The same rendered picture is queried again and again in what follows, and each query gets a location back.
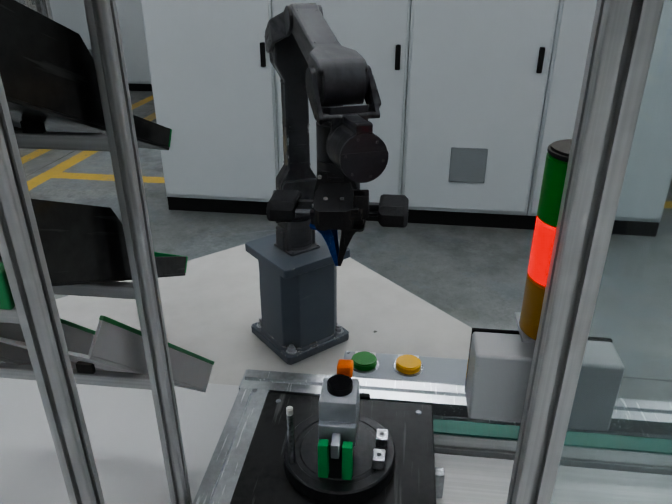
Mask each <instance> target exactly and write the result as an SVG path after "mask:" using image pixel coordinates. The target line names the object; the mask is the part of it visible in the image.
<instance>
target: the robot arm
mask: <svg viewBox="0 0 672 504"><path fill-rule="evenodd" d="M264 37H265V46H266V51H267V53H269V56H270V62H271V64H272V65H273V67H274V68H275V70H276V72H277V73H278V75H279V76H280V82H281V103H282V127H283V151H284V161H283V163H284V165H283V166H282V168H281V170H280V171H279V173H278V175H277V177H276V190H274V191H273V194H272V197H271V199H270V200H269V202H268V203H267V208H266V213H267V219H268V220H269V221H275V222H276V223H278V226H276V242H274V245H275V246H276V247H278V248H279V249H281V250H282V251H284V252H285V253H287V254H288V255H290V256H296V255H300V254H303V253H306V252H309V251H312V250H315V249H318V248H320V245H319V244H318V243H316V242H315V230H317V231H318V232H319V233H321V235H322V236H323V238H324V240H325V242H326V244H327V246H328V249H329V251H330V254H331V256H332V259H333V262H334V264H335V266H341V264H342V262H343V259H344V256H345V253H346V250H347V247H348V245H349V243H350V241H351V239H352V237H353V235H354V234H355V233H356V232H362V231H363V230H364V227H365V222H366V218H369V216H371V217H378V222H379V224H380V225H381V226H383V227H400V228H404V227H406V226H407V224H408V209H409V199H408V198H407V197H406V196H405V195H390V194H383V195H381V197H380V200H379V203H378V202H369V190H360V183H367V182H370V181H372V180H374V179H376V178H377V177H378V176H380V175H381V174H382V172H383V171H384V169H385V168H386V165H387V163H388V151H387V148H386V145H385V143H384V142H383V140H382V139H380V138H379V137H378V136H377V135H375V134H374V133H373V124H372V123H371V122H370V121H368V119H374V118H380V111H379V108H380V106H381V100H380V96H379V93H378V89H377V86H376V82H375V79H374V76H373V74H372V71H371V68H370V66H369V65H367V62H366V60H365V59H364V58H363V56H361V55H360V54H359V53H358V52H357V51H356V50H354V49H350V48H347V47H344V46H342V45H341V44H340V43H339V41H338V40H337V38H336V36H335V35H334V33H333V31H332V30H331V28H330V27H329V25H328V23H327V22H326V20H325V18H324V17H323V11H322V7H321V5H317V4H316V3H291V4H290V5H286V6H285V9H284V11H283V12H282V13H280V14H278V15H276V16H275V17H273V18H271V19H270V20H269V21H268V24H267V27H266V30H265V36H264ZM308 98H309V101H310V105H311V108H312V112H313V115H314V118H315V120H316V121H317V122H316V147H317V177H316V176H315V174H314V173H313V171H312V170H311V168H310V165H311V164H310V146H309V125H310V124H309V101H308ZM364 99H365V102H366V105H352V104H363V102H364ZM343 105H350V106H343ZM337 230H341V239H340V246H339V244H338V232H337Z"/></svg>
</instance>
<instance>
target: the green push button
mask: <svg viewBox="0 0 672 504"><path fill-rule="evenodd" d="M352 360H353V362H354V364H353V367H354V368H355V369H357V370H361V371H369V370H372V369H374V368H375V367H376V365H377V358H376V356H375V355H374V354H372V353H370V352H366V351H362V352H358V353H356V354H354V355H353V356H352Z"/></svg>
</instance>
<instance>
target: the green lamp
mask: <svg viewBox="0 0 672 504"><path fill-rule="evenodd" d="M567 166H568V162H564V161H561V160H558V159H556V158H554V157H552V156H551V155H550V153H549V152H548V153H547V155H546V161H545V167H544V173H543V179H542V185H541V192H540V198H539V204H538V210H537V216H538V217H539V219H540V220H541V221H543V222H544V223H546V224H548V225H550V226H552V227H557V222H558V216H559V211H560V205H561V199H562V194H563V188H564V183H565V177H566V172H567Z"/></svg>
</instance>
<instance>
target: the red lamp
mask: <svg viewBox="0 0 672 504"><path fill-rule="evenodd" d="M555 233H556V227H552V226H550V225H548V224H546V223H544V222H543V221H541V220H540V219H539V217H538V216H537V217H536V222H535V228H534V235H533V241H532V247H531V253H530V259H529V265H528V274H529V276H530V277H531V278H532V279H533V280H534V281H535V282H537V283H538V284H540V285H542V286H545V287H546V283H547V277H548V272H549V266H550V260H551V255H552V249H553V244H554V238H555Z"/></svg>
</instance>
